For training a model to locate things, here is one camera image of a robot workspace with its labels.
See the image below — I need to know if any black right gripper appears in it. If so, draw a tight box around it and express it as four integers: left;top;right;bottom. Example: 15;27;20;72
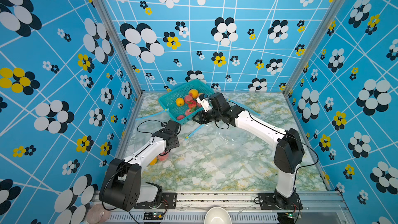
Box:
191;108;223;125

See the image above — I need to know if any pink peach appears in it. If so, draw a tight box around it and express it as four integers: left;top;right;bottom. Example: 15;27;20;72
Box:
158;153;170;161

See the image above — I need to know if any teal plastic mesh basket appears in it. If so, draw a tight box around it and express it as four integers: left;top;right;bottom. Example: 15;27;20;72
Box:
159;79;213;125

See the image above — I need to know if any yellow orange peach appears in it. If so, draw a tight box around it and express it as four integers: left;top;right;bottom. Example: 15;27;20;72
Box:
150;157;158;166

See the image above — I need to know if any clear zip bag blue zipper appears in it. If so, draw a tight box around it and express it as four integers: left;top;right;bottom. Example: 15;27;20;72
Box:
131;124;171;167

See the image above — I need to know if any yellow round peach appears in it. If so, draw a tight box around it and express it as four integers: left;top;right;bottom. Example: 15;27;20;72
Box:
175;97;185;107

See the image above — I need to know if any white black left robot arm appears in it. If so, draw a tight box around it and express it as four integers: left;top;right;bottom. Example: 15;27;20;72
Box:
98;120;181;211

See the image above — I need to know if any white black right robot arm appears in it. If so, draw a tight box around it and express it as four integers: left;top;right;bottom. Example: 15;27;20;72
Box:
193;105;305;200

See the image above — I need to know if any yellow red peach top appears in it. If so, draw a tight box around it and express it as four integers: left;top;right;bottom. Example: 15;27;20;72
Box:
188;89;199;99

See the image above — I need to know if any white bowl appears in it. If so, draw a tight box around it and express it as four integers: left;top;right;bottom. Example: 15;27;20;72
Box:
204;206;232;224

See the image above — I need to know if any pink lumpy object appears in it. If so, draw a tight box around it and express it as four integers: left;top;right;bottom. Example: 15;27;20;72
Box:
86;204;111;224

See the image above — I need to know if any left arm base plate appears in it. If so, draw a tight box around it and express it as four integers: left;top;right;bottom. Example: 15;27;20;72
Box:
134;192;177;210

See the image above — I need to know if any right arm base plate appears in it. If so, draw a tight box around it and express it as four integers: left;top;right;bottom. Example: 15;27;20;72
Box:
257;191;303;211

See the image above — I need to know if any aluminium front rail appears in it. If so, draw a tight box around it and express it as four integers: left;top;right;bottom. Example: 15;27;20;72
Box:
101;191;355;224

